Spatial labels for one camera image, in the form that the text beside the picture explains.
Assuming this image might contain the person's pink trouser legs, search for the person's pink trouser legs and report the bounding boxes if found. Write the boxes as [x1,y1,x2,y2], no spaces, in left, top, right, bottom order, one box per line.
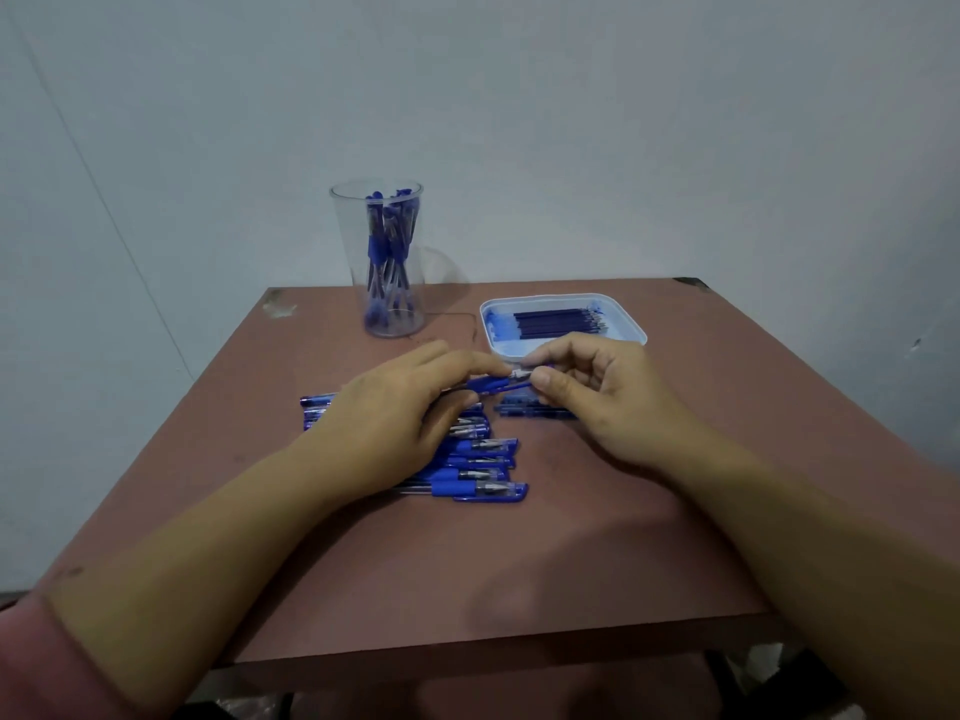
[288,655,726,720]

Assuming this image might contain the person's left hand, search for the person's left hand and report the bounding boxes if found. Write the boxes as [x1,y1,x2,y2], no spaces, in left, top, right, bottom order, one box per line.
[300,339,515,508]

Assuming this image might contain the pink sleeve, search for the pink sleeve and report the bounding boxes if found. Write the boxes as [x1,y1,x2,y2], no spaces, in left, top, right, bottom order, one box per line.
[0,592,130,720]

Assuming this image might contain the clear plastic cup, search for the clear plastic cup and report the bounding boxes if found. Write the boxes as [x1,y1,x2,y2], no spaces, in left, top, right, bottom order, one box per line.
[329,179,427,340]

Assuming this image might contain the blue ballpoint pen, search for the blue ballpoint pen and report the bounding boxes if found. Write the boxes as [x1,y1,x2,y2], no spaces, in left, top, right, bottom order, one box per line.
[448,369,536,399]

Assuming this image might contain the pile of blue capped pens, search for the pile of blue capped pens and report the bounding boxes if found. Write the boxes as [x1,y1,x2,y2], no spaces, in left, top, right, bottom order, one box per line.
[299,392,531,505]

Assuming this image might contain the person's left forearm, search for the person's left forearm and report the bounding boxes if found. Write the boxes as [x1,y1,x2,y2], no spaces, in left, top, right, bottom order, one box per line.
[43,433,355,715]

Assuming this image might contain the bunch of blue pens upright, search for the bunch of blue pens upright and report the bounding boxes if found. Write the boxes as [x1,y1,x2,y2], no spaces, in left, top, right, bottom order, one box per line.
[363,188,421,333]

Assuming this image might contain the white plastic tray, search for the white plastic tray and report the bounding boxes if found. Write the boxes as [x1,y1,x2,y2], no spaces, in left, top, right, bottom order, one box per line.
[479,292,648,363]

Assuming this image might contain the person's right hand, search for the person's right hand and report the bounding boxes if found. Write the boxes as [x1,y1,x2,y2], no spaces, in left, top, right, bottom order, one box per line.
[521,331,715,482]

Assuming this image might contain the person's right forearm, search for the person's right forearm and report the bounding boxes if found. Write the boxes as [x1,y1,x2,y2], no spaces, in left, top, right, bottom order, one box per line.
[669,423,960,720]

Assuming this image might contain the small heap of dark pen barrels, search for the small heap of dark pen barrels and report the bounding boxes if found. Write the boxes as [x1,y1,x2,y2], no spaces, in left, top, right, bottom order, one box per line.
[493,393,579,422]

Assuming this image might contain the bundle of dark blue refills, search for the bundle of dark blue refills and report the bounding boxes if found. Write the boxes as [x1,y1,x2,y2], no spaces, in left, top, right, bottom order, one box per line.
[512,307,609,341]

